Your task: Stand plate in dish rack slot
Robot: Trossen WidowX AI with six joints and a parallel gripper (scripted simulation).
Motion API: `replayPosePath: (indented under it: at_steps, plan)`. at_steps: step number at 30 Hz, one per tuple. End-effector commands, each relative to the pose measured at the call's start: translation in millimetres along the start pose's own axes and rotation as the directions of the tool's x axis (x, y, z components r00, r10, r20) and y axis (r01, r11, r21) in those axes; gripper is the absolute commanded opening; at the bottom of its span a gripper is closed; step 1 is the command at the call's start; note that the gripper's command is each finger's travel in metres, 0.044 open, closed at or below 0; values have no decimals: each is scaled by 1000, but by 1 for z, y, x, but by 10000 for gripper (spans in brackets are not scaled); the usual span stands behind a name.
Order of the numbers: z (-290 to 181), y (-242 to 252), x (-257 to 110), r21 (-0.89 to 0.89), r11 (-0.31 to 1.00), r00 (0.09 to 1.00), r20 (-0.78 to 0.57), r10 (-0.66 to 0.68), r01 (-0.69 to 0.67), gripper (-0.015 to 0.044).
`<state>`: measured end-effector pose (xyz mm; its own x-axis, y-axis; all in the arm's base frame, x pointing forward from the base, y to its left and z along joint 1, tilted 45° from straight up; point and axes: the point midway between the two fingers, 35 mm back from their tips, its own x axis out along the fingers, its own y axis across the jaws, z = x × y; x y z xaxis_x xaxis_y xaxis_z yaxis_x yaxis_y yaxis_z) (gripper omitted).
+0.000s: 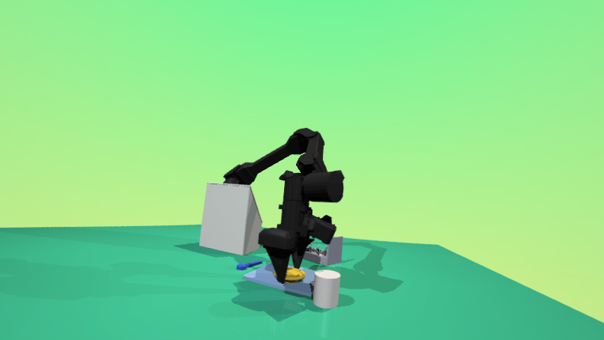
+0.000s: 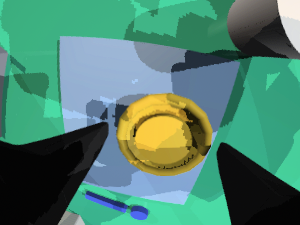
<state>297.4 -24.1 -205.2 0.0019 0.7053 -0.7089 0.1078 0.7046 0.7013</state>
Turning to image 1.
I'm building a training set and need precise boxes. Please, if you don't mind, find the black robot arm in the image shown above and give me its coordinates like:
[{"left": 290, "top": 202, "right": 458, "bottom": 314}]
[{"left": 223, "top": 128, "right": 344, "bottom": 244}]

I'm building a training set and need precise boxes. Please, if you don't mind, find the grey dish rack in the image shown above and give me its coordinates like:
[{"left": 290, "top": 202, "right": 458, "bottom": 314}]
[{"left": 303, "top": 236, "right": 343, "bottom": 266}]

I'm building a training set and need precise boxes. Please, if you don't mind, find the yellow round plate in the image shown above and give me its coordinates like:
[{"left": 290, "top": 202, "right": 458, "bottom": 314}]
[{"left": 283, "top": 267, "right": 306, "bottom": 283}]

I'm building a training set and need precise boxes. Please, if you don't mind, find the white cylinder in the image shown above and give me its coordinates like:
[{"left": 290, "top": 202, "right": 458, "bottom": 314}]
[{"left": 312, "top": 270, "right": 340, "bottom": 309}]

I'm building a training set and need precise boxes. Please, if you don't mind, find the blue spoon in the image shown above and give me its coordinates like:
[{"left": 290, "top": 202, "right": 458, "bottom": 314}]
[{"left": 237, "top": 261, "right": 262, "bottom": 270}]

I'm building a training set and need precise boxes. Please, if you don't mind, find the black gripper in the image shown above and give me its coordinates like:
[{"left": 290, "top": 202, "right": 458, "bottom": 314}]
[{"left": 258, "top": 200, "right": 315, "bottom": 282}]

